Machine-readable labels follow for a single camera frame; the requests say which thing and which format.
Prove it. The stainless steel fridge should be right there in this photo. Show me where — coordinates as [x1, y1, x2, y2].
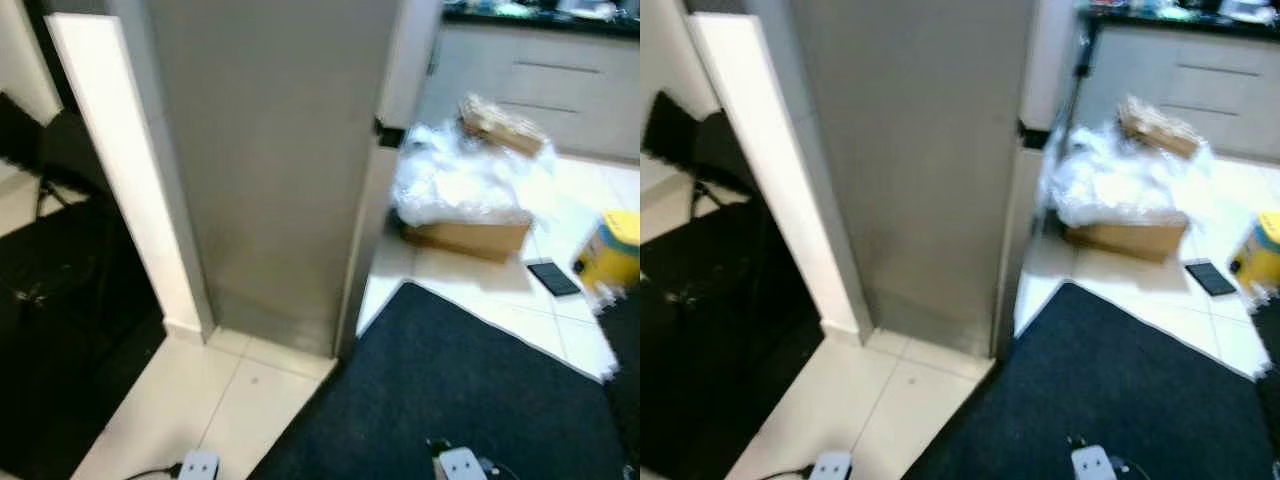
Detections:
[145, 0, 446, 361]
[785, 0, 1089, 363]

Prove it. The yellow box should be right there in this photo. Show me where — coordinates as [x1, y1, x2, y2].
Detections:
[1230, 212, 1280, 297]
[572, 210, 641, 297]

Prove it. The black tablet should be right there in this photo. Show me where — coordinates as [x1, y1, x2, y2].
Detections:
[525, 258, 583, 299]
[1185, 258, 1239, 299]

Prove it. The black foam puzzle mat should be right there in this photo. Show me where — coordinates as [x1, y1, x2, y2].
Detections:
[1250, 300, 1280, 471]
[598, 288, 641, 471]

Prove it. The grey kitchen drawer cabinet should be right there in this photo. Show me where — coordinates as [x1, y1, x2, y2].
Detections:
[1070, 25, 1280, 166]
[415, 25, 641, 166]

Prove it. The brown cardboard box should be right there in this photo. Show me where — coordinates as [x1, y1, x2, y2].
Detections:
[402, 212, 534, 265]
[1062, 215, 1191, 265]

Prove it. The brown wrapped package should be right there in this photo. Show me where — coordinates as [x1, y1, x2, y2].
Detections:
[1117, 95, 1205, 161]
[458, 93, 547, 159]

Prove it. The clear plastic wrap bundle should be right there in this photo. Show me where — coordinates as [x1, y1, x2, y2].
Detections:
[390, 118, 557, 229]
[1040, 118, 1217, 229]

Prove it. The black kitchen countertop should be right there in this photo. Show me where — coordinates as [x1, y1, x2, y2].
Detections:
[440, 0, 641, 41]
[1085, 0, 1280, 41]

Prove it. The dark blue floor mat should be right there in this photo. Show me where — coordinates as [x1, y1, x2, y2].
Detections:
[900, 282, 1276, 480]
[248, 280, 629, 480]

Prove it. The white door frame post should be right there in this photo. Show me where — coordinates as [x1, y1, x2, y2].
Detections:
[685, 12, 877, 347]
[45, 12, 216, 343]

